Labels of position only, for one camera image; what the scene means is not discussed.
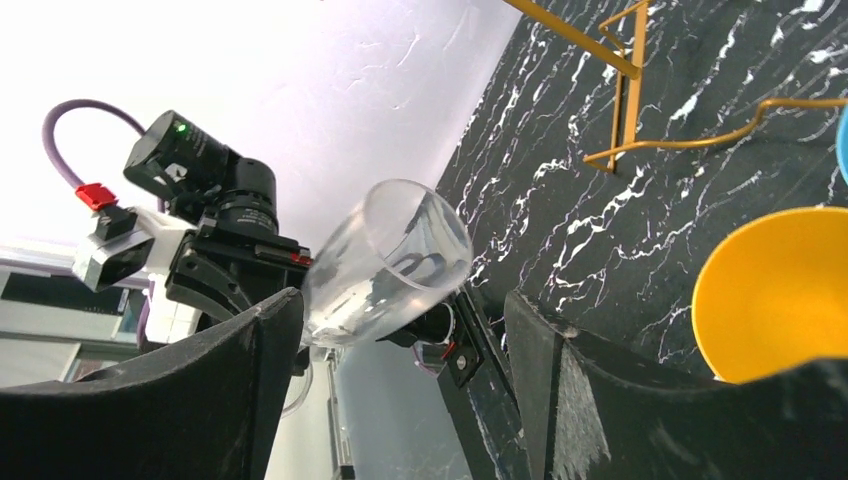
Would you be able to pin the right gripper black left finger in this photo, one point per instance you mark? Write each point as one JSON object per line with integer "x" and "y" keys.
{"x": 206, "y": 407}

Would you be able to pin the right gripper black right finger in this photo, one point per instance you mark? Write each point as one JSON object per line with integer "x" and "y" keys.
{"x": 592, "y": 409}

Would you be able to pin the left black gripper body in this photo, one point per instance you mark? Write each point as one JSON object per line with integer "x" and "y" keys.
{"x": 223, "y": 272}

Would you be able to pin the clear wine glass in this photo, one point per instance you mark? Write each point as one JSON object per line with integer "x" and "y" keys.
{"x": 386, "y": 271}

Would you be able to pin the yellow wine glass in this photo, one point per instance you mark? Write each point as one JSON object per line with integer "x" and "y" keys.
{"x": 773, "y": 295}

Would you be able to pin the light blue wine glass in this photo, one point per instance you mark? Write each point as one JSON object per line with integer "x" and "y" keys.
{"x": 841, "y": 145}

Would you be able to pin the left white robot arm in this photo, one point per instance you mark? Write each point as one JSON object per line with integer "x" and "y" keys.
{"x": 201, "y": 180}

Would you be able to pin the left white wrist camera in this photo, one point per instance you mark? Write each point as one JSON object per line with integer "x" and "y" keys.
{"x": 124, "y": 241}

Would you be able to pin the gold wire wine glass rack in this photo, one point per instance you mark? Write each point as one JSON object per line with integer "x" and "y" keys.
{"x": 627, "y": 33}

